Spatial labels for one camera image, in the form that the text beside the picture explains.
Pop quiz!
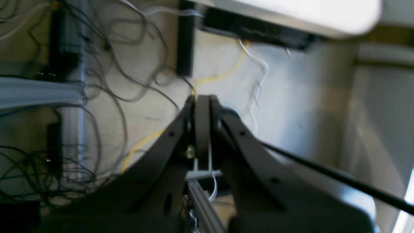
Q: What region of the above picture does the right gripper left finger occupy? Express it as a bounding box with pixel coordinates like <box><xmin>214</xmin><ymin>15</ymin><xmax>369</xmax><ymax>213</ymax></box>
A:
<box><xmin>41</xmin><ymin>96</ymin><xmax>195</xmax><ymax>233</ymax></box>

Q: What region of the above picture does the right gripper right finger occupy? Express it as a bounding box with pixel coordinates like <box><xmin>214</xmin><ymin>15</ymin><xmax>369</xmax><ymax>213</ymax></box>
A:
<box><xmin>209</xmin><ymin>95</ymin><xmax>376</xmax><ymax>233</ymax></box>

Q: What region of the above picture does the yellow floor cable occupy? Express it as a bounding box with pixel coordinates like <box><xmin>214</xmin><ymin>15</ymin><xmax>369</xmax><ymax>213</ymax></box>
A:
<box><xmin>121</xmin><ymin>39</ymin><xmax>251</xmax><ymax>173</ymax></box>

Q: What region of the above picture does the white floor cable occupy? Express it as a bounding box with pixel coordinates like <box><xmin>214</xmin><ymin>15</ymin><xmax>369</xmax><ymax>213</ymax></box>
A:
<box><xmin>238</xmin><ymin>39</ymin><xmax>270</xmax><ymax>135</ymax></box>

